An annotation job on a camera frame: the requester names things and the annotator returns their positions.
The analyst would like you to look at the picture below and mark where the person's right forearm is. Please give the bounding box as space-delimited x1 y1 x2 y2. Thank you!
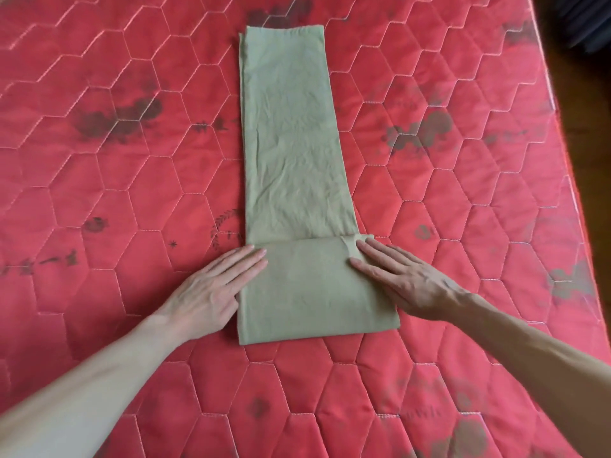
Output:
449 293 611 427

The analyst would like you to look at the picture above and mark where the person's left forearm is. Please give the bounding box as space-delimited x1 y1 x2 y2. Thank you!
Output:
0 315 188 458

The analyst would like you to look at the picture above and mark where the dark ribbed fabric object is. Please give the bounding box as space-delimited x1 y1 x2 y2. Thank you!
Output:
555 0 611 54

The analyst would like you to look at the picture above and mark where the olive green cloth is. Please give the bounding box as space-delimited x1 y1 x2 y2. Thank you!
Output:
237 24 401 348

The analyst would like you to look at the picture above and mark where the person's left hand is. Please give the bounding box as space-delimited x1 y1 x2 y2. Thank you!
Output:
153 245 269 348

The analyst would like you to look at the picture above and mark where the person's right hand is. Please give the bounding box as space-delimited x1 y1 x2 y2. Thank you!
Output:
350 237 476 326

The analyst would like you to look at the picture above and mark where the red quilted mattress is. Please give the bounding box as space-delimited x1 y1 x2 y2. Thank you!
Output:
0 0 611 458

